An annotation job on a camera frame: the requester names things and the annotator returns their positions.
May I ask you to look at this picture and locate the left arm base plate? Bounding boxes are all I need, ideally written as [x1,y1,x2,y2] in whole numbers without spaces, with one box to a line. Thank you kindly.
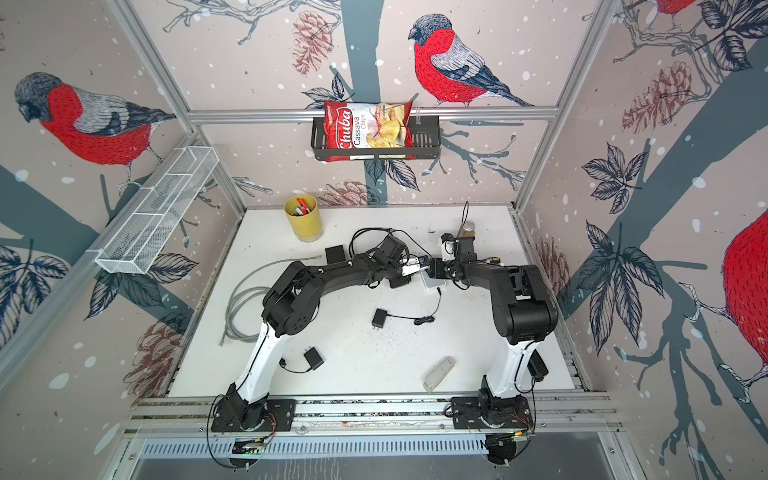
[210,394,297,433]

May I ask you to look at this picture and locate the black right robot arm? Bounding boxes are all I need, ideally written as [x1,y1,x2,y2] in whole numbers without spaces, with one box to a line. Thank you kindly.
[427,233,558,399]

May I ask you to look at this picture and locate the black wire wall basket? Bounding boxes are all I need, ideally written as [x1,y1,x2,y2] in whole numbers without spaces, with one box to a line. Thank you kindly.
[310,116,441,161]

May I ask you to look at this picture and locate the black wall plug adapter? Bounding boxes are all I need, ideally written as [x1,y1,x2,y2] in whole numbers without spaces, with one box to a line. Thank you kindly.
[304,347,324,371]

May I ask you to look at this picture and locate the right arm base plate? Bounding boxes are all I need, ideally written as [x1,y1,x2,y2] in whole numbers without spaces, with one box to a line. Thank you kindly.
[448,395,534,431]

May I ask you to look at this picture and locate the yellow pen cup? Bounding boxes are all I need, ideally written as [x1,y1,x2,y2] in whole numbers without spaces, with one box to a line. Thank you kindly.
[284,194,323,243]

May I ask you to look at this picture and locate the white mesh wall shelf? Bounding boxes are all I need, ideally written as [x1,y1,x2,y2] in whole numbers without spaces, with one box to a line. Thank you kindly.
[95,146,219,274]

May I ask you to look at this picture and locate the beige power strip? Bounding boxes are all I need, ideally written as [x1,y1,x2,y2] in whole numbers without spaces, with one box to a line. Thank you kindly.
[422,356,456,393]

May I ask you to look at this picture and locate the red cassava chips bag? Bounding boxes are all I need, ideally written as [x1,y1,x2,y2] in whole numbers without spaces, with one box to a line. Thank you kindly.
[323,101,414,150]

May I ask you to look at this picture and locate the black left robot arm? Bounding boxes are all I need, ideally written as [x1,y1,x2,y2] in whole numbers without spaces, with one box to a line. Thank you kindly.
[227,230,431,407]

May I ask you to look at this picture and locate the black ribbed power brick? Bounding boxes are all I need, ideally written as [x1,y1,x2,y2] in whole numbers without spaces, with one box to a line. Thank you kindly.
[325,245,347,265]

